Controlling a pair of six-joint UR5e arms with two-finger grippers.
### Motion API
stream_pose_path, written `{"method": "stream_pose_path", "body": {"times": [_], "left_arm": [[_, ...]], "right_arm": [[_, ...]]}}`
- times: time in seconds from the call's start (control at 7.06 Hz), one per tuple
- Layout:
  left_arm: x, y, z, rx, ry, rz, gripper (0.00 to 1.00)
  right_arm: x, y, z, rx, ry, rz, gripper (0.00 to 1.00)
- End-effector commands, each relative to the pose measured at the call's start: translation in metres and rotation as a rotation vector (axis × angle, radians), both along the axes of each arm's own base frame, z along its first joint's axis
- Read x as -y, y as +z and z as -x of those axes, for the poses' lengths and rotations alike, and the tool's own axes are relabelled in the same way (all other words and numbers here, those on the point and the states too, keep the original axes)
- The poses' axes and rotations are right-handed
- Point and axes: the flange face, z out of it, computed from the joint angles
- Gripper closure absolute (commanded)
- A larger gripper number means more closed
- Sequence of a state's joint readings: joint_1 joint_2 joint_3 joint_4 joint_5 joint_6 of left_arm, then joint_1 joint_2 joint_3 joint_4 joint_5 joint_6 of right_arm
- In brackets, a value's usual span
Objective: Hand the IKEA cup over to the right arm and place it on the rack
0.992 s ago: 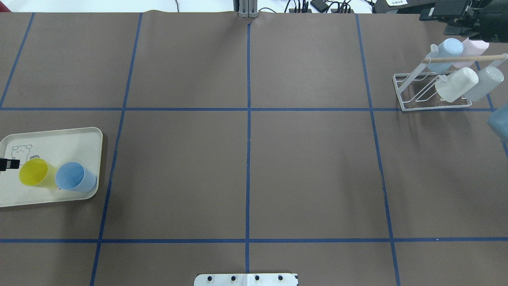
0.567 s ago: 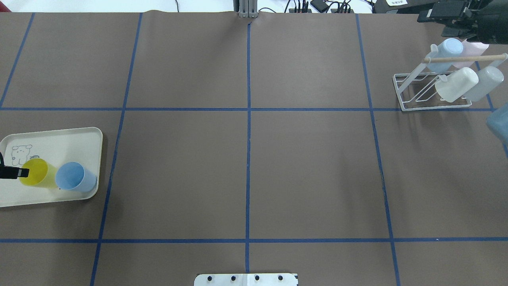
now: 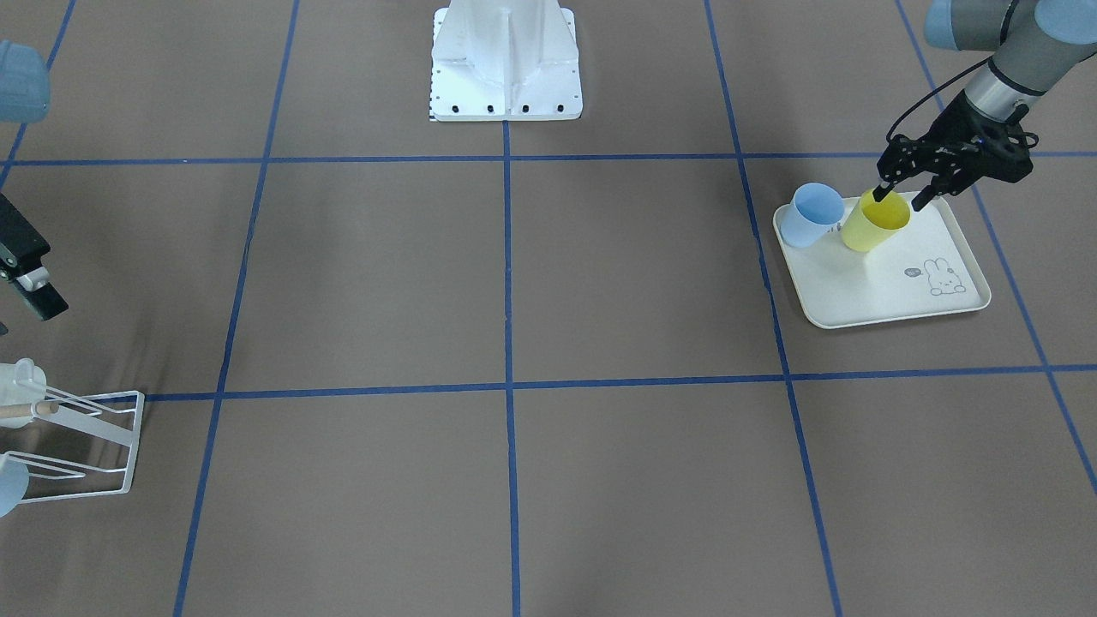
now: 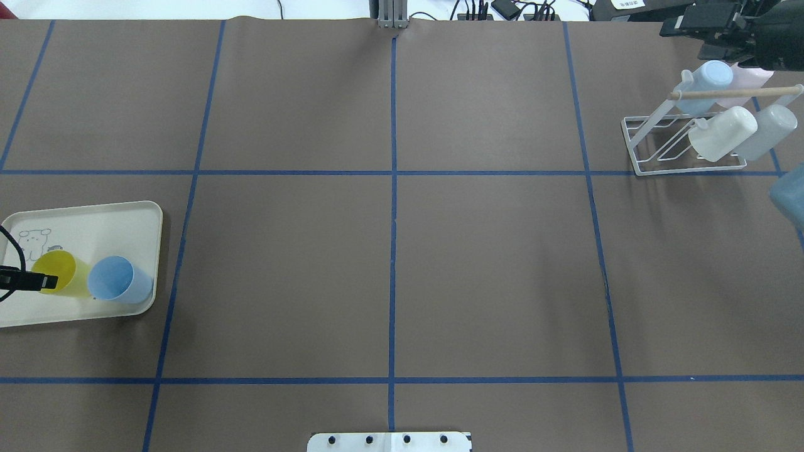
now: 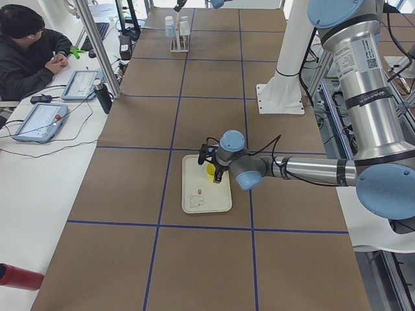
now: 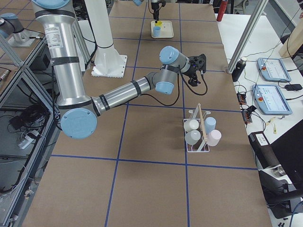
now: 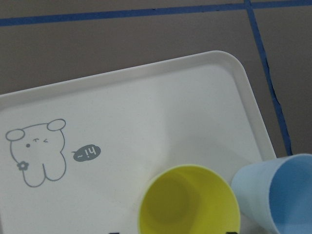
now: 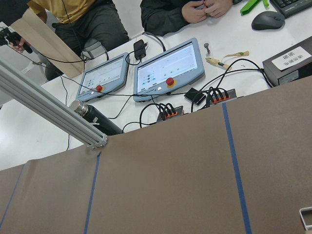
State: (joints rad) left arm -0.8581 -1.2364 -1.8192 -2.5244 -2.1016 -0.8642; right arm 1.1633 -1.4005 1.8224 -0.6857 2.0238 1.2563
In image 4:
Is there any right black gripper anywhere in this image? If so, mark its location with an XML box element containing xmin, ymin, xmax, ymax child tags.
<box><xmin>660</xmin><ymin>1</ymin><xmax>803</xmax><ymax>72</ymax></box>

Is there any light blue cup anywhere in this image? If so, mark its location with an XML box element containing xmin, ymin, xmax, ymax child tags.
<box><xmin>674</xmin><ymin>60</ymin><xmax>733</xmax><ymax>116</ymax></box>
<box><xmin>87</xmin><ymin>256</ymin><xmax>153</xmax><ymax>305</ymax></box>

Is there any yellow cup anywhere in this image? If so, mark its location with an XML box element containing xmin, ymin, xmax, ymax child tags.
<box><xmin>31</xmin><ymin>250</ymin><xmax>91</xmax><ymax>298</ymax></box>

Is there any pink cup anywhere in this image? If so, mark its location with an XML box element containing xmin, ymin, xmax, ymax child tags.
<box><xmin>716</xmin><ymin>63</ymin><xmax>774</xmax><ymax>109</ymax></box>

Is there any pale green cup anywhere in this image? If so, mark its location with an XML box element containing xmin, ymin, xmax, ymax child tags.
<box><xmin>687</xmin><ymin>106</ymin><xmax>758</xmax><ymax>163</ymax></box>

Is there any white ikea cup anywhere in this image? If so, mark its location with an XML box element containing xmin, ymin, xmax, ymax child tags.
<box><xmin>733</xmin><ymin>104</ymin><xmax>798</xmax><ymax>162</ymax></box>

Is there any black label printer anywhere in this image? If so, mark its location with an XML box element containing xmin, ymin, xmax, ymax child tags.
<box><xmin>589</xmin><ymin>0</ymin><xmax>695</xmax><ymax>23</ymax></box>

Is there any cream plastic tray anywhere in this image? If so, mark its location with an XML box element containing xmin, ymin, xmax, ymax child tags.
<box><xmin>2</xmin><ymin>200</ymin><xmax>163</xmax><ymax>328</ymax></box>

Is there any orange black usb hub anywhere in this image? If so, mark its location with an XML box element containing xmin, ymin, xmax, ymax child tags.
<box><xmin>450</xmin><ymin>1</ymin><xmax>493</xmax><ymax>22</ymax></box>
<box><xmin>521</xmin><ymin>1</ymin><xmax>560</xmax><ymax>22</ymax></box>

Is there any black power adapter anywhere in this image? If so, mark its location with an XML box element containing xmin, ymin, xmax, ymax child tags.
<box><xmin>491</xmin><ymin>0</ymin><xmax>521</xmax><ymax>21</ymax></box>

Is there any white wire cup rack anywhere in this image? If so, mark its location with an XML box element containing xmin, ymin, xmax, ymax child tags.
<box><xmin>621</xmin><ymin>83</ymin><xmax>802</xmax><ymax>176</ymax></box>

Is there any aluminium frame post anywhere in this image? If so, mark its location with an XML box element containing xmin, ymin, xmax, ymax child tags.
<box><xmin>369</xmin><ymin>0</ymin><xmax>410</xmax><ymax>29</ymax></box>

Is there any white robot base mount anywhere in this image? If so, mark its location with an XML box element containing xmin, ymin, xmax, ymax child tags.
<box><xmin>307</xmin><ymin>431</ymin><xmax>473</xmax><ymax>451</ymax></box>

